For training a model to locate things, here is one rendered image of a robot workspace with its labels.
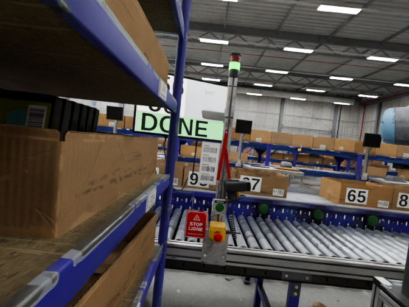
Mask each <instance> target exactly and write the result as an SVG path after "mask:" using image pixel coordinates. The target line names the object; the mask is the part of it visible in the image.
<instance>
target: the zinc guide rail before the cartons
mask: <svg viewBox="0 0 409 307"><path fill-rule="evenodd" d="M173 187H174V188H175V189H177V190H181V189H182V187H176V186H173ZM183 191H193V192H205V193H212V194H216V191H210V190H204V189H193V188H183ZM243 195H246V197H251V198H257V199H268V200H280V201H286V202H297V203H308V204H314V205H325V206H336V207H343V208H354V209H360V210H371V211H382V212H389V213H399V214H409V211H398V210H387V209H380V208H370V207H363V206H352V205H341V204H335V203H324V202H313V201H306V200H295V199H284V198H278V197H267V196H256V195H249V194H243Z"/></svg>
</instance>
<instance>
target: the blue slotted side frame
mask: <svg viewBox="0 0 409 307"><path fill-rule="evenodd" d="M215 195H216V194H212V193H205V192H193V191H183V190H181V191H176V190H174V189H173V190H172V201H171V208H172V205H173V208H172V214H171V215H170V217H172V215H173V213H174V211H175V209H177V208H179V209H180V207H181V206H182V209H181V215H180V218H182V215H183V212H184V210H189V207H191V209H192V203H193V202H192V200H191V198H192V197H193V196H194V198H195V199H196V203H193V209H194V210H198V208H200V210H199V211H202V212H204V211H207V208H208V215H209V221H211V213H212V201H213V199H215ZM162 197H163V194H161V199H159V197H158V199H157V200H156V201H155V203H156V205H155V206H154V205H153V206H154V208H155V210H156V209H157V207H159V206H161V204H162ZM177 197H178V201H177ZM186 199H187V202H186ZM203 201H204V204H203ZM259 202H261V203H269V204H270V210H269V215H270V219H271V220H272V221H273V222H274V220H275V219H277V216H279V217H278V219H279V220H280V221H281V222H283V221H284V220H286V217H287V220H288V221H289V222H290V223H292V222H293V221H295V218H296V221H297V222H298V223H300V224H301V223H302V222H303V220H304V219H305V222H306V223H308V224H309V225H310V224H311V223H312V220H311V217H312V209H313V208H317V209H324V216H323V223H322V224H324V225H326V226H327V227H328V226H329V225H330V222H331V225H333V226H335V227H338V224H339V223H340V225H341V226H342V227H344V228H346V227H347V226H348V224H349V227H352V228H353V229H356V225H357V228H361V229H362V230H364V229H365V223H366V215H367V214H375V215H379V218H378V223H377V226H376V227H375V230H379V231H381V232H383V231H382V230H383V227H384V230H386V231H388V232H390V233H391V229H393V231H395V232H397V233H400V229H402V231H401V233H406V234H408V235H409V214H399V213H389V212H382V211H371V210H360V209H354V208H343V207H336V206H325V205H314V204H308V203H297V202H286V201H280V200H268V199H257V198H251V197H246V198H244V199H241V200H238V201H236V202H231V210H230V207H229V203H228V204H227V210H226V217H227V220H228V223H229V224H230V222H229V218H228V217H229V215H230V214H233V211H235V213H234V215H235V217H236V219H237V218H238V216H240V215H242V212H243V216H244V218H245V220H246V219H247V217H248V216H251V213H252V217H253V219H254V220H255V221H256V218H257V217H259V215H260V214H257V210H256V207H254V205H255V206H257V207H258V203H259ZM239 204H240V208H238V206H239ZM247 205H249V207H248V209H247ZM274 208H275V212H274V211H273V210H274ZM282 209H284V212H282ZM155 210H154V211H155ZM292 210H293V212H292V213H291V211H292ZM154 211H153V212H154ZM300 211H301V214H300ZM309 212H310V216H309ZM327 214H328V216H327V217H326V215H327ZM335 215H337V218H335ZM344 216H346V217H345V219H344ZM353 216H354V220H353ZM261 218H262V219H263V221H265V219H266V218H268V215H264V214H261ZM362 218H363V221H362ZM380 219H381V221H380V223H379V220H380ZM382 219H384V221H382ZM389 220H390V222H389V224H388V221H389ZM397 221H399V222H398V225H397ZM237 222H238V224H239V221H238V219H237ZM246 222H247V221H246ZM406 222H407V226H406ZM247 224H248V223H247ZM239 225H240V224H239ZM248 225H249V224H248ZM393 231H392V232H393ZM401 233H400V234H401Z"/></svg>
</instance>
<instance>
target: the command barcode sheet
mask: <svg viewBox="0 0 409 307"><path fill-rule="evenodd" d="M220 149H222V146H221V145H220V143H210V142H204V141H202V147H201V158H200V170H199V176H198V183H202V184H209V185H216V179H217V170H218V159H219V153H220Z"/></svg>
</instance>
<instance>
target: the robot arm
mask: <svg viewBox="0 0 409 307"><path fill-rule="evenodd" d="M380 134H381V137H382V140H383V142H384V143H387V144H393V145H402V146H409V105H408V106H406V107H394V108H388V109H386V110H385V112H384V114H383V116H382V120H381V125H380Z"/></svg>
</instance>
